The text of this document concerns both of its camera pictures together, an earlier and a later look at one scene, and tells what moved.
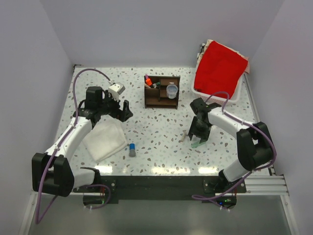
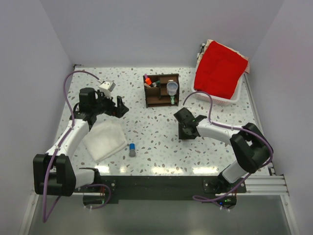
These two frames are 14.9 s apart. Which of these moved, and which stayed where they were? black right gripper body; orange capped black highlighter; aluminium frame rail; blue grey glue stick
Moved: black right gripper body
Stayed: aluminium frame rail; orange capped black highlighter; blue grey glue stick
